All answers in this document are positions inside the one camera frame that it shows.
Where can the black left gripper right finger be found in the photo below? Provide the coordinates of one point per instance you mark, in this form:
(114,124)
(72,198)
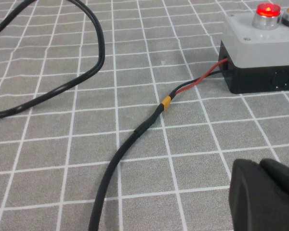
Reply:
(284,178)

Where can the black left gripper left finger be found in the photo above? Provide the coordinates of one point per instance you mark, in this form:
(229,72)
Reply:
(250,199)

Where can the red illuminated push button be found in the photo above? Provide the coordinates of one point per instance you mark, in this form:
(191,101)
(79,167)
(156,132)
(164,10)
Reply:
(267,14)

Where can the grey white-checked tablecloth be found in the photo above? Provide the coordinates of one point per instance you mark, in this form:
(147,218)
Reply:
(62,156)

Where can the grey-lidded black button switch box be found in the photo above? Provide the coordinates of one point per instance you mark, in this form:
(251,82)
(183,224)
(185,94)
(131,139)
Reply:
(255,79)

